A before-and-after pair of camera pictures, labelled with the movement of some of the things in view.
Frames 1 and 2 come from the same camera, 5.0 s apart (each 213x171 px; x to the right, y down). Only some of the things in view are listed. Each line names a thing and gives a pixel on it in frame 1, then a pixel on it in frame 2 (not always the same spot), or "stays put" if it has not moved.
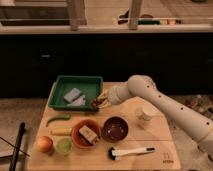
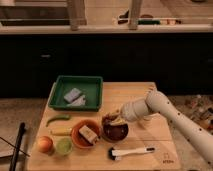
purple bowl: x=114 y=129 stays put
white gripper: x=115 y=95 to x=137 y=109
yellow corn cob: x=61 y=131 stays put
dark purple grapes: x=97 y=102 to x=107 y=119
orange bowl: x=81 y=140 stays put
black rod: x=17 y=143 stays put
